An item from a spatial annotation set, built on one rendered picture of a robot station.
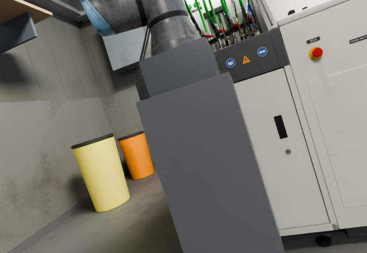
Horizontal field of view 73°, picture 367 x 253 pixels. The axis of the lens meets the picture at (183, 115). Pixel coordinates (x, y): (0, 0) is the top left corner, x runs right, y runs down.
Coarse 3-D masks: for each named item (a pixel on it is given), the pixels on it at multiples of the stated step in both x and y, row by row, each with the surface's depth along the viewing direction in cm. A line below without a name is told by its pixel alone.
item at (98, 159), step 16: (80, 144) 241; (96, 144) 243; (112, 144) 256; (80, 160) 245; (96, 160) 243; (112, 160) 252; (96, 176) 244; (112, 176) 249; (96, 192) 246; (112, 192) 247; (128, 192) 266; (96, 208) 251; (112, 208) 247
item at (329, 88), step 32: (288, 0) 121; (320, 0) 116; (352, 0) 93; (288, 32) 100; (320, 32) 97; (352, 32) 94; (320, 64) 98; (352, 64) 95; (320, 96) 100; (352, 96) 96; (320, 128) 101; (352, 128) 98; (320, 160) 103; (352, 160) 99; (352, 192) 100; (352, 224) 102
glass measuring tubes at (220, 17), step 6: (210, 12) 157; (216, 12) 156; (222, 12) 156; (204, 18) 160; (222, 18) 158; (222, 24) 157; (210, 30) 159; (228, 30) 156; (228, 36) 158; (216, 42) 159; (228, 42) 159; (216, 48) 159
